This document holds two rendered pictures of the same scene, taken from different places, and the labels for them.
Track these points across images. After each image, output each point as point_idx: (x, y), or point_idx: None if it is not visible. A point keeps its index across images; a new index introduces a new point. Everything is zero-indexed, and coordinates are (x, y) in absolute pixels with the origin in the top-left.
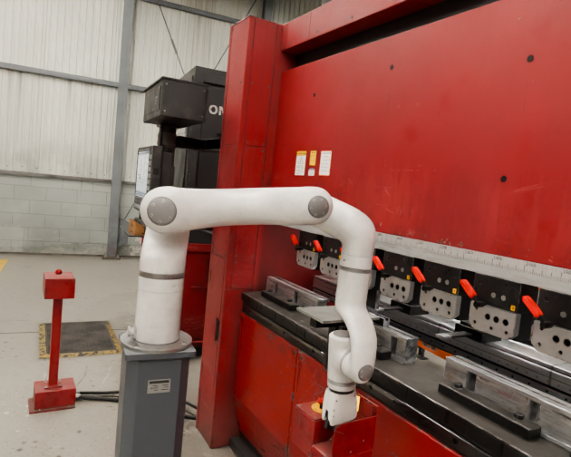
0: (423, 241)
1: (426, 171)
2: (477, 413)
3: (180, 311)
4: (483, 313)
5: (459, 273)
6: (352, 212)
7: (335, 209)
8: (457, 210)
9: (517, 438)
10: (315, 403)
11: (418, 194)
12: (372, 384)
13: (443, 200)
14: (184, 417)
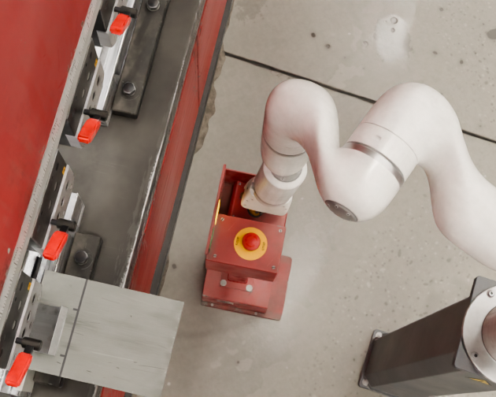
0: (57, 116)
1: (17, 70)
2: (156, 57)
3: None
4: (116, 16)
5: (92, 44)
6: (327, 95)
7: (334, 128)
8: (65, 11)
9: (177, 4)
10: (250, 257)
11: (24, 110)
12: (142, 233)
13: (50, 38)
14: (447, 307)
